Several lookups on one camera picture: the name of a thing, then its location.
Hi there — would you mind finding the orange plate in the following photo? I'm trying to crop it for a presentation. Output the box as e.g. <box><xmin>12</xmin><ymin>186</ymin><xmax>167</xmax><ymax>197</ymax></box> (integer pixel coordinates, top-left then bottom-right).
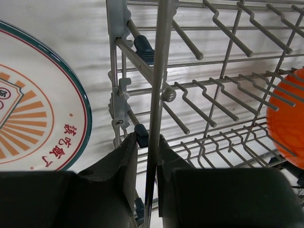
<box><xmin>266</xmin><ymin>67</ymin><xmax>304</xmax><ymax>170</ymax></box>

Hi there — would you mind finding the white plate floral pattern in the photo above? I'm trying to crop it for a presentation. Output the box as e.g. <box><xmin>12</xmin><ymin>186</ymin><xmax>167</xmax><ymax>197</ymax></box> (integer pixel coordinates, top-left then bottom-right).
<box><xmin>0</xmin><ymin>21</ymin><xmax>93</xmax><ymax>171</ymax></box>

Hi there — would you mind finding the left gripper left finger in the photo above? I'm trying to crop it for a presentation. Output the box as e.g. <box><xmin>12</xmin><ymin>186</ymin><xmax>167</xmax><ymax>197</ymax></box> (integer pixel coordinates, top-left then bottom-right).
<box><xmin>0</xmin><ymin>133</ymin><xmax>138</xmax><ymax>228</ymax></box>

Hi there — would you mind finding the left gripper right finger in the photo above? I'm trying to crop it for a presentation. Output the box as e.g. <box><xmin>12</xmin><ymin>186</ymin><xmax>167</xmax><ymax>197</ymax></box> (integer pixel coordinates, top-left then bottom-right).
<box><xmin>157</xmin><ymin>136</ymin><xmax>304</xmax><ymax>228</ymax></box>

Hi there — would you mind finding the grey wire dish rack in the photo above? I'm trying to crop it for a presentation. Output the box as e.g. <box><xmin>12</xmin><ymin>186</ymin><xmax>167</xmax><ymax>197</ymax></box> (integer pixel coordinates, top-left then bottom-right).
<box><xmin>106</xmin><ymin>0</ymin><xmax>304</xmax><ymax>228</ymax></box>

